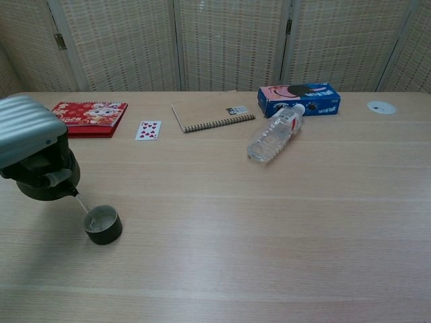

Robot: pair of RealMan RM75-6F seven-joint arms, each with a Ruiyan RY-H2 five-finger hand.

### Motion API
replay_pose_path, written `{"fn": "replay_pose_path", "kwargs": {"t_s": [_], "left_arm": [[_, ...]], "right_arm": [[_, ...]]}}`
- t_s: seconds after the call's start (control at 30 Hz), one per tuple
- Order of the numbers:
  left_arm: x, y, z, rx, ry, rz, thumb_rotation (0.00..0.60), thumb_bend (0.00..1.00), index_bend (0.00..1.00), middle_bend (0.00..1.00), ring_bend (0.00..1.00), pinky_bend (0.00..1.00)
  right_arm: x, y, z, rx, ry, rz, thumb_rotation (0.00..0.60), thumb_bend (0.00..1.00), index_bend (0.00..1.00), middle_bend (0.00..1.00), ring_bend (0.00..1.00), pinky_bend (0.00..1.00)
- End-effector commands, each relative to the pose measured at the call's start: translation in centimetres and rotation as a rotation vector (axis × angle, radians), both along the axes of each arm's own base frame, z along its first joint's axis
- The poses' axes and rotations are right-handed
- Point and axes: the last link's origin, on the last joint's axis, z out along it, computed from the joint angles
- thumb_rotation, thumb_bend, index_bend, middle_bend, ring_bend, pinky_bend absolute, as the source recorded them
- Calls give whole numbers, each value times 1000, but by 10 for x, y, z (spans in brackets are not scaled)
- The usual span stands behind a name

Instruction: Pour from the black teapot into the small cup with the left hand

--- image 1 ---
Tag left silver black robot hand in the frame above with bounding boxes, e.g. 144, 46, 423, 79
0, 94, 73, 189

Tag black teapot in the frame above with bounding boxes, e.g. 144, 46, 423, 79
15, 147, 81, 203

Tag small metal cup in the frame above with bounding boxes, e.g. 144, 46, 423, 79
83, 205, 123, 246

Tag clear plastic water bottle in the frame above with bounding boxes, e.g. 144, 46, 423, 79
247, 103, 306, 164

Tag red 2025 desk calendar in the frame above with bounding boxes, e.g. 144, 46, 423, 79
51, 100, 129, 139

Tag hearts playing card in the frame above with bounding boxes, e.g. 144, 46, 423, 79
135, 120, 162, 141

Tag brown spiral notebook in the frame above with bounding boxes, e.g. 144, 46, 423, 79
170, 90, 257, 134

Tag bamboo folding screen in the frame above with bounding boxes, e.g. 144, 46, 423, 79
0, 0, 431, 100

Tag blue cookie box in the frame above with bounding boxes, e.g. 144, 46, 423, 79
257, 81, 341, 119

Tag white table cable grommet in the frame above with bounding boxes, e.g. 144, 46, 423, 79
366, 100, 397, 116

